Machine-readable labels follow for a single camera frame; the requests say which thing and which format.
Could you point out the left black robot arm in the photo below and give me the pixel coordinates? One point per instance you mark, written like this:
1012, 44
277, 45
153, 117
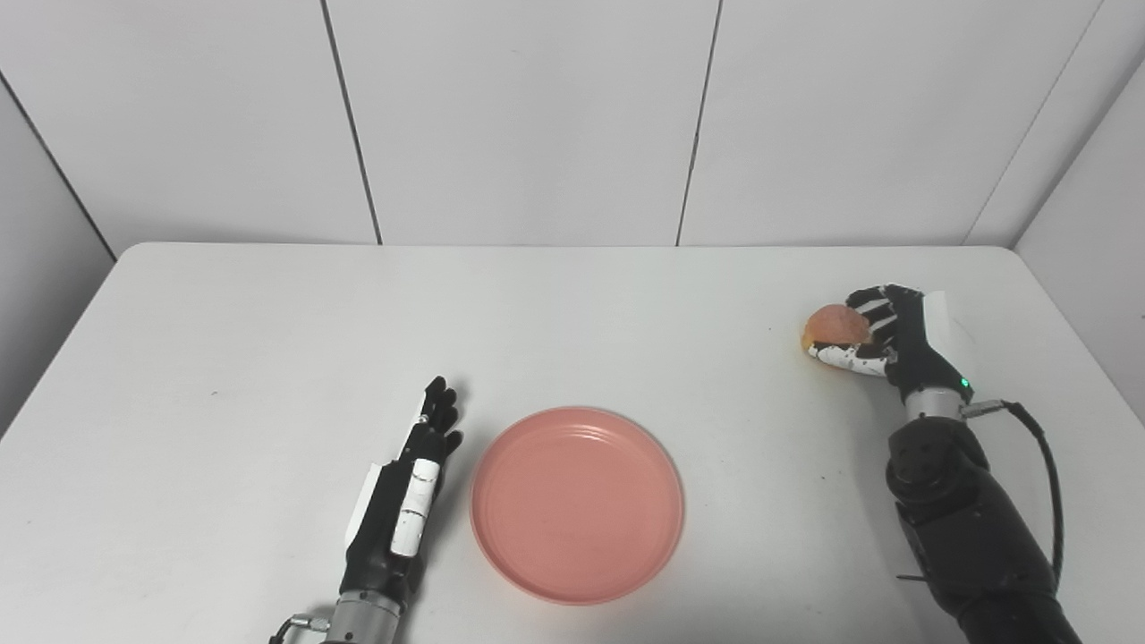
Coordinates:
358, 619

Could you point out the cream puff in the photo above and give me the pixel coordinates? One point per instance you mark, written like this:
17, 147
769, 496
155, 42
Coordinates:
834, 326

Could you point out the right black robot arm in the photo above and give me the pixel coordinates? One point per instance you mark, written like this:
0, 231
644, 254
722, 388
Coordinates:
971, 519

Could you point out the pink plate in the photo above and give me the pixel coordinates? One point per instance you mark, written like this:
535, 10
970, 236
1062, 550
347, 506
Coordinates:
577, 505

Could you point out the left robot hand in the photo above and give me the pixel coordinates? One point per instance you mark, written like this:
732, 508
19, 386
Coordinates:
394, 519

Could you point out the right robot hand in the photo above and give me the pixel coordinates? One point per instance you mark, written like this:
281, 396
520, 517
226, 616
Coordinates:
903, 344

